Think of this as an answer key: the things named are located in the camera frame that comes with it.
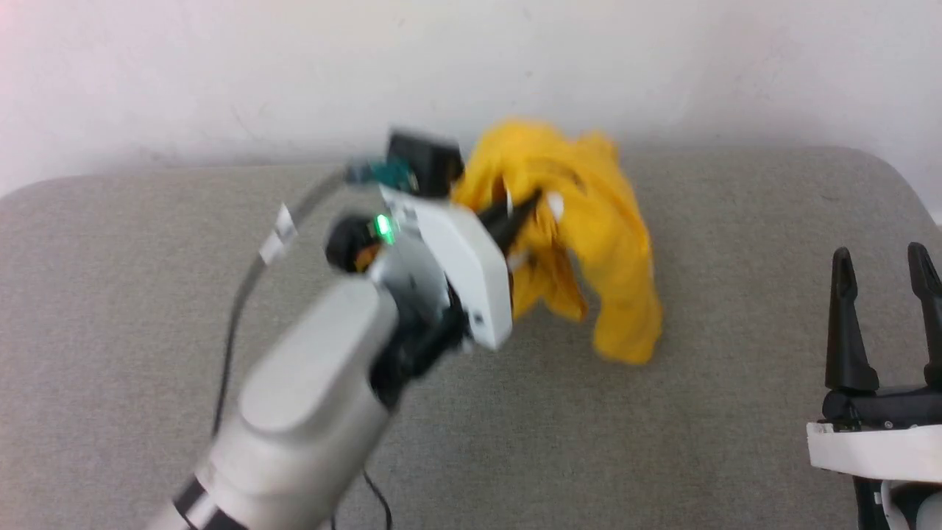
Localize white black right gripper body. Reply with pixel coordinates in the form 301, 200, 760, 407
807, 386, 942, 484

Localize yellow garment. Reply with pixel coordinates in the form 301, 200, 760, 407
450, 118, 663, 367

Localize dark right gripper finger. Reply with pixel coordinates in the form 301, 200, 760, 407
907, 241, 942, 389
824, 246, 881, 392

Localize thin black cable white tags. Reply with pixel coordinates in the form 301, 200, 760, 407
212, 168, 354, 439

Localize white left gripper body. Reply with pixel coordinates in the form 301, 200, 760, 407
326, 184, 516, 352

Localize grey fabric sofa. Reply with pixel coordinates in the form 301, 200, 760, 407
0, 144, 942, 530

